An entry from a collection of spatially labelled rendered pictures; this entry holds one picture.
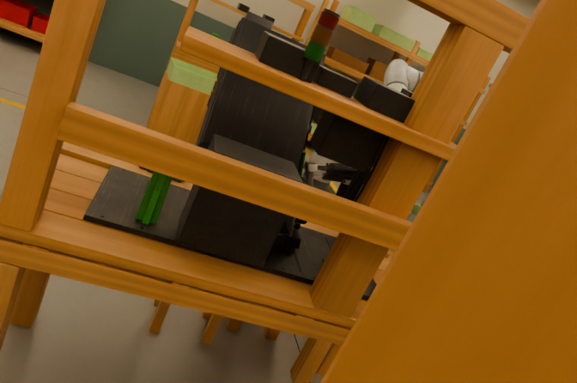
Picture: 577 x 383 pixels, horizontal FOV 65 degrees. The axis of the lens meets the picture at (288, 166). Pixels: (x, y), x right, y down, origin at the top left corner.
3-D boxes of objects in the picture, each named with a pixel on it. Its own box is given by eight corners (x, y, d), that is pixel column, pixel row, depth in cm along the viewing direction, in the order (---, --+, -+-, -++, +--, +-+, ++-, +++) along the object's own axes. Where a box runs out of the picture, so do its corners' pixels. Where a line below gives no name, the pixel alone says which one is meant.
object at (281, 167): (179, 217, 162) (213, 132, 152) (258, 240, 171) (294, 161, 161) (176, 244, 145) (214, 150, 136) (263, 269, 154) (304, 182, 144)
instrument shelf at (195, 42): (184, 39, 132) (188, 25, 130) (434, 144, 157) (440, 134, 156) (179, 50, 109) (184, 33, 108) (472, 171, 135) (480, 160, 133)
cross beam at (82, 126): (61, 133, 115) (71, 100, 113) (464, 267, 153) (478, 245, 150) (55, 139, 111) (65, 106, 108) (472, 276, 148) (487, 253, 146)
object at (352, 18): (427, 193, 801) (494, 76, 739) (273, 139, 695) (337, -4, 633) (412, 180, 849) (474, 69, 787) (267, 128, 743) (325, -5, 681)
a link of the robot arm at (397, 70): (394, 75, 195) (420, 88, 198) (394, 48, 205) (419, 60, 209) (377, 94, 205) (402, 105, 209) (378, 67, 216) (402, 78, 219)
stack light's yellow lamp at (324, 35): (307, 39, 123) (314, 23, 122) (324, 46, 125) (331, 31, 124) (312, 41, 119) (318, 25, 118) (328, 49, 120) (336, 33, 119)
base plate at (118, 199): (110, 168, 178) (111, 164, 177) (351, 246, 209) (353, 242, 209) (82, 220, 139) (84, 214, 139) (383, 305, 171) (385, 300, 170)
